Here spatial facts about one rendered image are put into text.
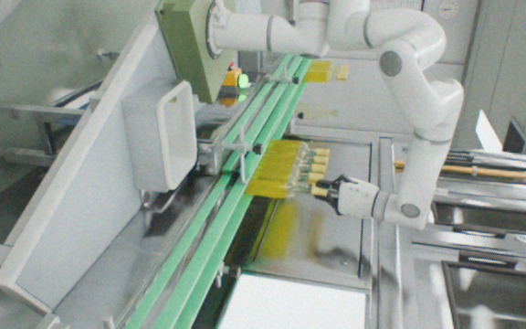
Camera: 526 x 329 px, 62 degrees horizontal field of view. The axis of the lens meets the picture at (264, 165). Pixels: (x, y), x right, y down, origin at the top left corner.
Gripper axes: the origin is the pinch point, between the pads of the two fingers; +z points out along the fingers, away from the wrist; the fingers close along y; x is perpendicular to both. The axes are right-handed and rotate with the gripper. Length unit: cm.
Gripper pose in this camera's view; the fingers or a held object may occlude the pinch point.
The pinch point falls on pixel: (323, 190)
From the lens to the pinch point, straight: 125.5
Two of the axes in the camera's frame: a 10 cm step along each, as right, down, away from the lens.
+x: -4.8, 4.3, -7.7
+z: -8.8, -2.2, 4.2
